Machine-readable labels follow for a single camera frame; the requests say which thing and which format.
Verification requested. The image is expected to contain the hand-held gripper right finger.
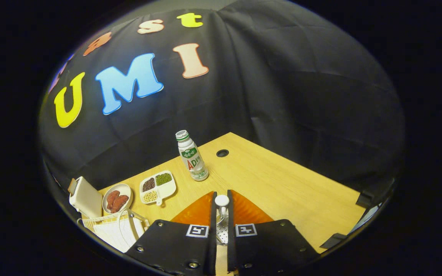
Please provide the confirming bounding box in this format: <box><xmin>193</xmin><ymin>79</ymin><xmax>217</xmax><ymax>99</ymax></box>
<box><xmin>227</xmin><ymin>189</ymin><xmax>319</xmax><ymax>275</ymax></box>

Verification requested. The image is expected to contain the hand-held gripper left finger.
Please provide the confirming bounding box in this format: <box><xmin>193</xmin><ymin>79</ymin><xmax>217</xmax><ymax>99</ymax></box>
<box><xmin>124</xmin><ymin>191</ymin><xmax>218</xmax><ymax>276</ymax></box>

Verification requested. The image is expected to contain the checkered handle metal spoon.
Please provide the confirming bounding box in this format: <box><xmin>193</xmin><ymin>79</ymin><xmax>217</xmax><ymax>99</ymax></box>
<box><xmin>214</xmin><ymin>194</ymin><xmax>230</xmax><ymax>246</ymax></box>

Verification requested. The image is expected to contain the white wire dish rack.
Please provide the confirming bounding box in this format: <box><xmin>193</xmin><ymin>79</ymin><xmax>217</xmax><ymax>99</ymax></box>
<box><xmin>77</xmin><ymin>209</ymin><xmax>150</xmax><ymax>253</ymax></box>

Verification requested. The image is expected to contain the white divided grain dish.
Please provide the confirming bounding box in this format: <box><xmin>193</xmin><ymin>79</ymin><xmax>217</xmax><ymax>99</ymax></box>
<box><xmin>140</xmin><ymin>170</ymin><xmax>177</xmax><ymax>207</ymax></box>

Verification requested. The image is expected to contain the small beige plate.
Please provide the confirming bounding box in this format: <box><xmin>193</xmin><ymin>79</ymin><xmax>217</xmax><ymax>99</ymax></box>
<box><xmin>102</xmin><ymin>183</ymin><xmax>133</xmax><ymax>214</ymax></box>

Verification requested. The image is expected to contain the white green drink bottle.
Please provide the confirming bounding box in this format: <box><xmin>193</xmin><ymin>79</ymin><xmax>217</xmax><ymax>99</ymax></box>
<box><xmin>175</xmin><ymin>130</ymin><xmax>209</xmax><ymax>182</ymax></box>

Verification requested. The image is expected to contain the brown meat piece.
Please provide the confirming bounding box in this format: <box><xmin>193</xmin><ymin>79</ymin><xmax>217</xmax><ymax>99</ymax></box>
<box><xmin>110</xmin><ymin>195</ymin><xmax>129</xmax><ymax>214</ymax></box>
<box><xmin>107</xmin><ymin>190</ymin><xmax>120</xmax><ymax>210</ymax></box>

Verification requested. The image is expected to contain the black table edge clamp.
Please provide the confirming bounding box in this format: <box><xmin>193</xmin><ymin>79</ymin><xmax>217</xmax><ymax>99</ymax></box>
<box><xmin>356</xmin><ymin>191</ymin><xmax>381</xmax><ymax>208</ymax></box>
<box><xmin>320</xmin><ymin>233</ymin><xmax>347</xmax><ymax>249</ymax></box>

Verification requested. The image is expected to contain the white toaster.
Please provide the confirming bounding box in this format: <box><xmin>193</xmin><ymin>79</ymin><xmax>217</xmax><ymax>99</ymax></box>
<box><xmin>69</xmin><ymin>176</ymin><xmax>103</xmax><ymax>219</ymax></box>

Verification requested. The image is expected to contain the black backdrop cloth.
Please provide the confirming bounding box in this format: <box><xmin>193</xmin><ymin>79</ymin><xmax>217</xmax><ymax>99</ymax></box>
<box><xmin>39</xmin><ymin>0</ymin><xmax>406</xmax><ymax>215</ymax></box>

